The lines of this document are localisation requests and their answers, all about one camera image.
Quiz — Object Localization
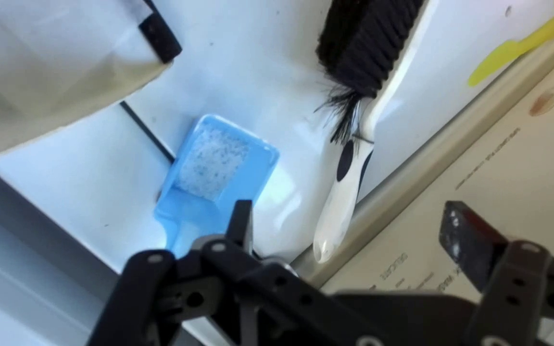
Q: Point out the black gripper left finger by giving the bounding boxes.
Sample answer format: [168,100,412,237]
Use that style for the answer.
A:
[87,198,389,346]

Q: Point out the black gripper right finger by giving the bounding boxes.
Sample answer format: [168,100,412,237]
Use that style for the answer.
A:
[439,200,554,346]

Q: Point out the white hand broom black bristles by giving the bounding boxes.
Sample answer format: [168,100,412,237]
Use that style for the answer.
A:
[312,0,431,265]

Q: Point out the blue plastic detergent scoop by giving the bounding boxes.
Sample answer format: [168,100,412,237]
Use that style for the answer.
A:
[154,114,283,258]

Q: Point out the white detergent powder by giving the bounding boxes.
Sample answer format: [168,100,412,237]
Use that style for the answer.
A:
[177,125,252,200]

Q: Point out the white dustpan with black lip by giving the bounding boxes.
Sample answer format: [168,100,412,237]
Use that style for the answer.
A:
[0,0,185,169]

